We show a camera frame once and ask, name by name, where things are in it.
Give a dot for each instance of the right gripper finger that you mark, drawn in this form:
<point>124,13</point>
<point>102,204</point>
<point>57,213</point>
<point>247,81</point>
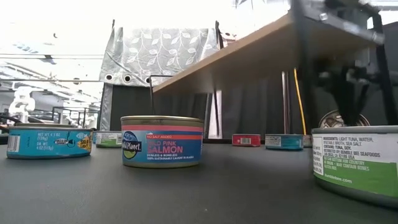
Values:
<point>345,102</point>
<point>359,102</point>

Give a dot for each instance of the green white tuna can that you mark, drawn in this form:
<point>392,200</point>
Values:
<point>109,140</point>
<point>308,141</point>
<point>357,161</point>

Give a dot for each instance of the teal tuna can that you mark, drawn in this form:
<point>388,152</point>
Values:
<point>94,137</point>
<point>46,143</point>
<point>284,142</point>

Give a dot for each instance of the red label fish can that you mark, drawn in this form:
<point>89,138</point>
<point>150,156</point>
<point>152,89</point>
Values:
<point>246,140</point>

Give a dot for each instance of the black partition panel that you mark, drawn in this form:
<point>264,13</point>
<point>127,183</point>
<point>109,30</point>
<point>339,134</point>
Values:
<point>395,62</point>

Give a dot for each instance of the grey metal pole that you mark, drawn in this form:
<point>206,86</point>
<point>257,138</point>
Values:
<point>285,102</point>

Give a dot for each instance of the black backdrop curtain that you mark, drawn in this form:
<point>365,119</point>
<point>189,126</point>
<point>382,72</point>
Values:
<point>258,102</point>
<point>130,105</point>

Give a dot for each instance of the white pink cloth strip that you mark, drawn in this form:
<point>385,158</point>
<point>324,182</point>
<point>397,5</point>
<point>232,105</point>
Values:
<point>220,115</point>

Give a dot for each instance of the black stand pole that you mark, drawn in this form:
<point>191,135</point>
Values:
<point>216,34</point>

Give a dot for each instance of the grey leaf pattern curtain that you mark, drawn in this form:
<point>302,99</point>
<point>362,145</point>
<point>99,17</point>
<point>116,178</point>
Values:
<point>155,49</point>

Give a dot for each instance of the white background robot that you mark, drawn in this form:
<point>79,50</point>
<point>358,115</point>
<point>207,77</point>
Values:
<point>21,104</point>

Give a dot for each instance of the black round wheel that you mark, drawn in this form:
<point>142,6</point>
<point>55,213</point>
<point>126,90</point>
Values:
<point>7,119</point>

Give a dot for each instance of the wooden shelf riser black frame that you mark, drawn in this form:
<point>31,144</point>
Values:
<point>248,62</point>

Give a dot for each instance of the black background table frame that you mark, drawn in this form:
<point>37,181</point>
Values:
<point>71,108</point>

